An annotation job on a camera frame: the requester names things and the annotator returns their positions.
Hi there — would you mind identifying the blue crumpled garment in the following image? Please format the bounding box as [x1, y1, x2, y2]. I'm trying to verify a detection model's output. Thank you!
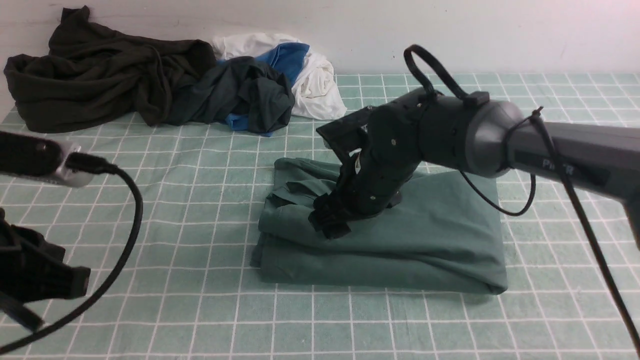
[224, 42, 310, 137]

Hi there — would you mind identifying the green long-sleeved shirt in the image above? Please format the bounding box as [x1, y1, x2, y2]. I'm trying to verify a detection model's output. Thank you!
[251, 158, 508, 295]

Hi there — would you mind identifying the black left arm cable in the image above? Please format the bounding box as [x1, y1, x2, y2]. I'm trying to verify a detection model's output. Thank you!
[0, 152, 144, 354]

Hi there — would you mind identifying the dark teal crumpled garment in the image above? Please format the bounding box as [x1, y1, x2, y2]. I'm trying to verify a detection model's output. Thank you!
[163, 56, 295, 135]

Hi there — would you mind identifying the white crumpled garment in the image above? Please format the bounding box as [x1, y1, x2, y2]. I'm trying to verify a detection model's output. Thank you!
[211, 32, 347, 121]

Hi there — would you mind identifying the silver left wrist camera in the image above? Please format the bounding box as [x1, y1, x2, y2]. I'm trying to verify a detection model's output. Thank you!
[0, 131, 93, 188]

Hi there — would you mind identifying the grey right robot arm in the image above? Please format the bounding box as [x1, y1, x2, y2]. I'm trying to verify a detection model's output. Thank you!
[309, 88, 640, 239]

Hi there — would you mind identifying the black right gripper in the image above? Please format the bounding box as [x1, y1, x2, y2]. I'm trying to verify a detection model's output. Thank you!
[308, 89, 426, 240]

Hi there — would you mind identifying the dark olive crumpled garment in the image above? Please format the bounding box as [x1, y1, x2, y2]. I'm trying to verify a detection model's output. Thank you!
[3, 6, 217, 133]

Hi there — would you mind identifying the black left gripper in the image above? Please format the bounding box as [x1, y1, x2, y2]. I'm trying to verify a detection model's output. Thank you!
[0, 209, 91, 333]

